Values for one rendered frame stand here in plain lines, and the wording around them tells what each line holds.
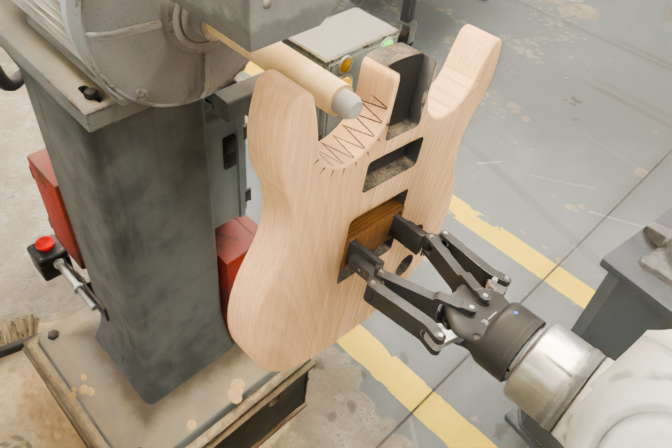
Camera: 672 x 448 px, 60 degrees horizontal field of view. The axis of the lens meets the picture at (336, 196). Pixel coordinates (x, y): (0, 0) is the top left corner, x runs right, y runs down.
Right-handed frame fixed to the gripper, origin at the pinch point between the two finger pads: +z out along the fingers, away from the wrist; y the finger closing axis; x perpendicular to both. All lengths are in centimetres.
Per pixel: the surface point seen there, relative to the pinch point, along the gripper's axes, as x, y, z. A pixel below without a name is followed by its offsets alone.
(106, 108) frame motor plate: 5.1, -15.1, 31.9
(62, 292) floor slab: -105, 0, 105
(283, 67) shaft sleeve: 19.7, -8.9, 8.9
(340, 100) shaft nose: 19.7, -8.4, 1.9
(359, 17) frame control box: 10.1, 26.2, 29.5
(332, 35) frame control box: 9.3, 18.9, 28.0
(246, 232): -41, 18, 42
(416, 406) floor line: -100, 54, 5
